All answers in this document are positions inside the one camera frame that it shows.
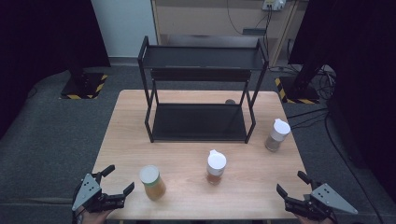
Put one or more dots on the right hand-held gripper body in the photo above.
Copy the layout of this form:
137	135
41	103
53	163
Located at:
327	197

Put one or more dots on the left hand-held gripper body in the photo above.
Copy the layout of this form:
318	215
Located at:
88	191

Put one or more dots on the yellow spice jar green lid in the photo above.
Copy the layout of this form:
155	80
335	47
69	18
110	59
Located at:
153	183

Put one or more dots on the orange spice jar white lid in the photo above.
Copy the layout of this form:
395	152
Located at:
216	166

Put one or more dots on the black metal two-tier rack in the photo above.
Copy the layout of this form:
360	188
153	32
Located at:
199	121

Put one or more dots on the person's left hand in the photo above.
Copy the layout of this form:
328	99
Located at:
93	217

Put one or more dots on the person's right hand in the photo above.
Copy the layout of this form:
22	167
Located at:
311	221

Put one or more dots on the grey spice jar white lid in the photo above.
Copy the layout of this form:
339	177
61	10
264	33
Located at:
277	135

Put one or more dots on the black stand with striped base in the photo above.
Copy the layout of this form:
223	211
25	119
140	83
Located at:
83	85
297	90

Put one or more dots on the small grey round table cap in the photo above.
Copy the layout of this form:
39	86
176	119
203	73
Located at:
230	101

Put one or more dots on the dark curtain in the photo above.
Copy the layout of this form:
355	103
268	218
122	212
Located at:
361	62
40	40

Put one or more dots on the white power strip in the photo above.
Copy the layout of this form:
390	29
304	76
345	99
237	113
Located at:
274	4

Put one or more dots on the white wall panel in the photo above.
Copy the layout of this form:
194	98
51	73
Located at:
124	28

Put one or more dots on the small dark wall box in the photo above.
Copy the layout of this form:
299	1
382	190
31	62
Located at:
254	31

